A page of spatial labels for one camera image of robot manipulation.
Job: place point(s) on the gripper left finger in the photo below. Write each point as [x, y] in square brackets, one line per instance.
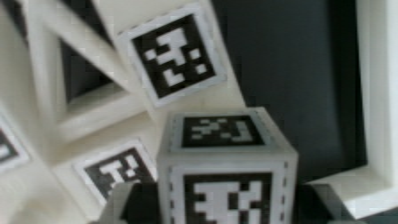
[131, 205]

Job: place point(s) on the white right fence bar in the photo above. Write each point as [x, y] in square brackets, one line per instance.
[360, 189]

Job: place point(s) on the white tagged cube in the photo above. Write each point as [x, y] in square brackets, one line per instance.
[225, 169]

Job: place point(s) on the white chair back frame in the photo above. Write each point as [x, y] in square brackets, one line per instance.
[80, 118]

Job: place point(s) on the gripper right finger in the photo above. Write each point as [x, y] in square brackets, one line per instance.
[318, 206]

